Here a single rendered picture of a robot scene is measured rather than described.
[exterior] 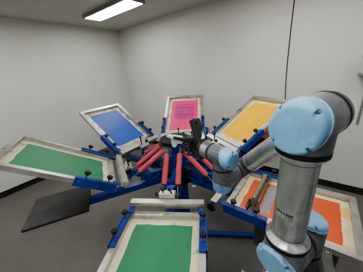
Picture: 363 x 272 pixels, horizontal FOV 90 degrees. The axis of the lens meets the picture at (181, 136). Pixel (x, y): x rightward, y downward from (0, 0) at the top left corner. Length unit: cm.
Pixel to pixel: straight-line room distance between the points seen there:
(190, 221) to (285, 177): 101
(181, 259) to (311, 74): 291
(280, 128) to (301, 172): 12
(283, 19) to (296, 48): 45
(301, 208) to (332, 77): 287
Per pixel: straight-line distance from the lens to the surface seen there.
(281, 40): 337
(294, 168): 50
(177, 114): 279
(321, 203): 178
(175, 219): 145
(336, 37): 332
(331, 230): 160
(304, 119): 43
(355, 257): 145
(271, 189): 178
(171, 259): 126
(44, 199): 216
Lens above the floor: 198
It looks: 21 degrees down
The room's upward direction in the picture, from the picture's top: 5 degrees counter-clockwise
